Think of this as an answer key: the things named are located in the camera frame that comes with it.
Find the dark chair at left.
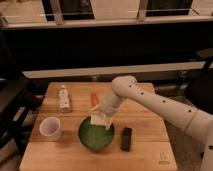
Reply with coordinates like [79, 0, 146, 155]
[0, 76, 42, 155]

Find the green ceramic bowl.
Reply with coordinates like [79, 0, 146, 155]
[78, 117, 114, 151]

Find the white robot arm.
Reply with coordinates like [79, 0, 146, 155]
[90, 75, 213, 171]

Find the white plastic bottle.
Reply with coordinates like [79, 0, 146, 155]
[59, 85, 71, 112]

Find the black rectangular bar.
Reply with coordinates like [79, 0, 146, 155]
[121, 127, 132, 152]

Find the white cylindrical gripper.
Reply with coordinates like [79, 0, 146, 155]
[88, 90, 122, 130]

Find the orange carrot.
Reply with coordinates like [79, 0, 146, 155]
[90, 93, 99, 106]

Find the clear plastic cup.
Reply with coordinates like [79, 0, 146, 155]
[39, 117, 61, 141]

